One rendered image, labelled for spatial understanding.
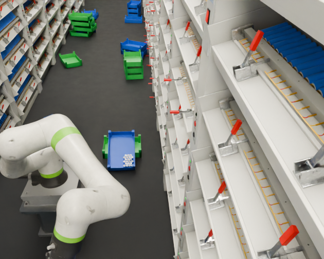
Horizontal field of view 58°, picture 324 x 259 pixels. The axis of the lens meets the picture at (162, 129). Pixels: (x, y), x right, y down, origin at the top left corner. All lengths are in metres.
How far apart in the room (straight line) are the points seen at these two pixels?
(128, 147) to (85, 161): 1.29
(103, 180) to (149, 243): 0.95
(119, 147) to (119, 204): 1.41
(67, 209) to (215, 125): 0.45
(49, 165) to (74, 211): 0.80
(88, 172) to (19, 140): 0.30
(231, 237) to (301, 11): 0.54
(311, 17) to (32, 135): 1.00
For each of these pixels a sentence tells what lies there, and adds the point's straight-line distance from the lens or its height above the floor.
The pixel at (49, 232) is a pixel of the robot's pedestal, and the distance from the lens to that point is 1.95.
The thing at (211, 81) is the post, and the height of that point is 1.22.
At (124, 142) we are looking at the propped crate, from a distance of 2.33.
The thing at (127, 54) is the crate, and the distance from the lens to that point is 3.65.
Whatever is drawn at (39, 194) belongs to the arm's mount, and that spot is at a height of 0.36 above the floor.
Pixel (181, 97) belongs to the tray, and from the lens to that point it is 1.26.
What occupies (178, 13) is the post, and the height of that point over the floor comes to 1.20.
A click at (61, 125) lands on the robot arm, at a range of 1.17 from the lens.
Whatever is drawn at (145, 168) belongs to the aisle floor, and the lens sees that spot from 2.25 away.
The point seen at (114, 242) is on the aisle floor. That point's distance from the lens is 1.87.
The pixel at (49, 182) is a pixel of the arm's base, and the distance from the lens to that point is 1.69.
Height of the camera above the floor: 1.57
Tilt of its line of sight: 37 degrees down
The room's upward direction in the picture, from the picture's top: 3 degrees clockwise
